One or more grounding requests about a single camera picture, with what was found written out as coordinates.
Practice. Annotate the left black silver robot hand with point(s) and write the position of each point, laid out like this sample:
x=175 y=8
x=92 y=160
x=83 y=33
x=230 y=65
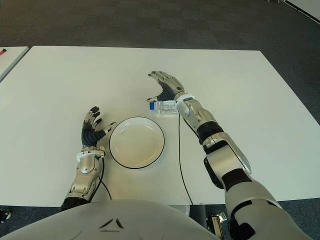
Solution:
x=88 y=136

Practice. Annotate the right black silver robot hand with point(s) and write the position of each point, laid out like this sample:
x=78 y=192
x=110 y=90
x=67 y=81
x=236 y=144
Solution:
x=171 y=86

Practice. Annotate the clear water bottle blue cap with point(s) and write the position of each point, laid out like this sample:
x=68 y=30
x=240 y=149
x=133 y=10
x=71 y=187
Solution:
x=162 y=106

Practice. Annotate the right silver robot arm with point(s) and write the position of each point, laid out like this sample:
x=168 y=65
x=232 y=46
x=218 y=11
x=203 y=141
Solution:
x=225 y=155

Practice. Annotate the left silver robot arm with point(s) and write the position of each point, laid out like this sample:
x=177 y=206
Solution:
x=86 y=170

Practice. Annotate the white plate black rim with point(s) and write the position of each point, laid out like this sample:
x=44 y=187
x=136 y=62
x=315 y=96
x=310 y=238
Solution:
x=137 y=142

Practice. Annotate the grey robot torso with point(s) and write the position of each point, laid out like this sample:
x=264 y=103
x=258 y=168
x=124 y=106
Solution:
x=112 y=220

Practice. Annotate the white side table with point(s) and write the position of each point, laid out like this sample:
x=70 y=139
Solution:
x=11 y=60

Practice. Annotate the black table foot caster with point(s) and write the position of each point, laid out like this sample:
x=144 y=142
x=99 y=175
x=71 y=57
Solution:
x=5 y=215

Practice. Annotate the red black marker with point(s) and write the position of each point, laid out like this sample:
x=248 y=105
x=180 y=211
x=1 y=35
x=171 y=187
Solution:
x=3 y=52

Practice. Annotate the black table leg base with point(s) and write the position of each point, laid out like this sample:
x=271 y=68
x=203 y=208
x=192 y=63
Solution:
x=197 y=212

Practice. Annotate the grey chair base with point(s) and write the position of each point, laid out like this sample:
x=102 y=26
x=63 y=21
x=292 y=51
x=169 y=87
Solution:
x=272 y=1

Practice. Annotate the metal table foot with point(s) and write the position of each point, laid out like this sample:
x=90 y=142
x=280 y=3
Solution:
x=217 y=223

